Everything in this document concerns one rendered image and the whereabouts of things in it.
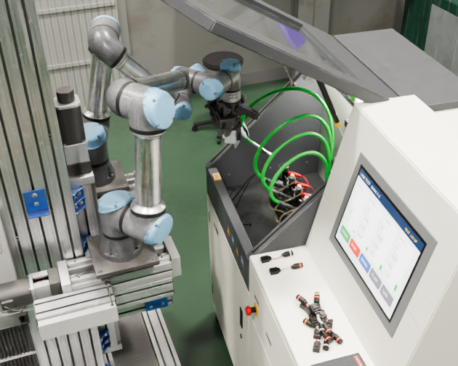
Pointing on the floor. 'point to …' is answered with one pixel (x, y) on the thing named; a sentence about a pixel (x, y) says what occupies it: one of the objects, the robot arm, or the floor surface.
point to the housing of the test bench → (414, 75)
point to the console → (398, 114)
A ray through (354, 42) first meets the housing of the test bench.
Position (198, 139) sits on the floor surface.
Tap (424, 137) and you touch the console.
